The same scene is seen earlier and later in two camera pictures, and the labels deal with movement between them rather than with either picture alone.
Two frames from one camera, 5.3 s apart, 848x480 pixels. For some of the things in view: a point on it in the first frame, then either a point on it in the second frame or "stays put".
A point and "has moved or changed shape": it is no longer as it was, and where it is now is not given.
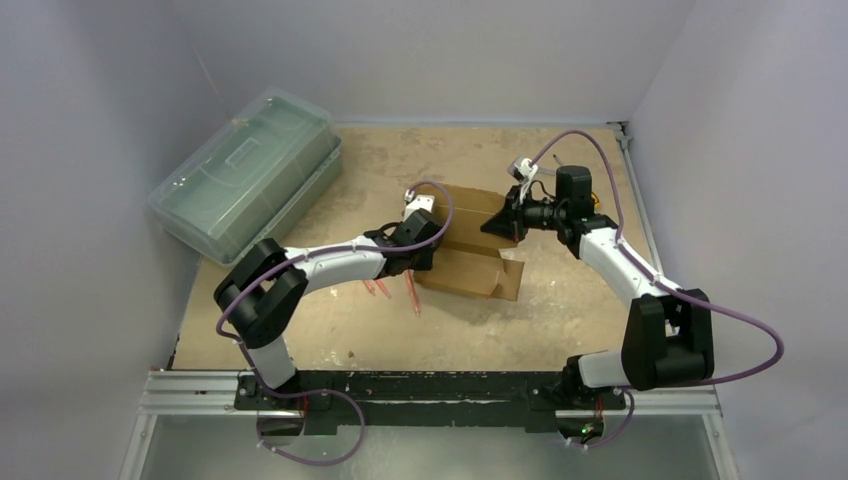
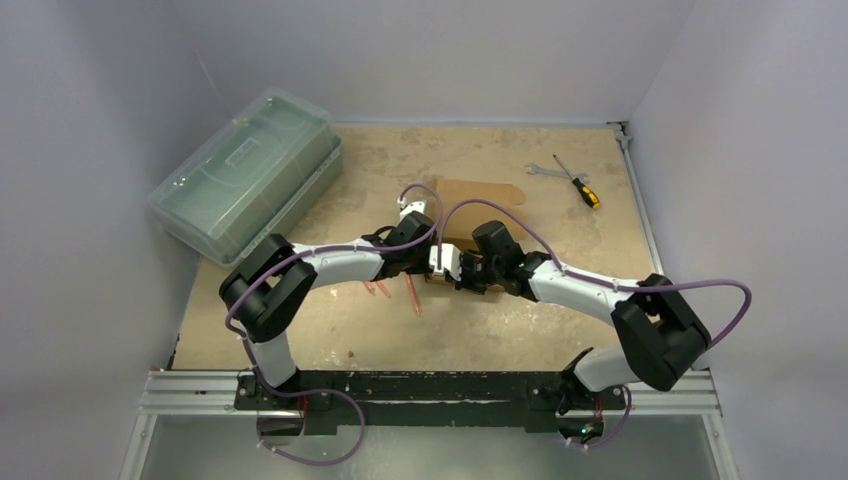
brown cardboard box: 468,258 has moved or changed shape
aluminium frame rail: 189,394 stays put
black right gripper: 516,216 → 468,270
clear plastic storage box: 252,181 stays put
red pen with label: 384,288 stays put
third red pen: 410,275 stays put
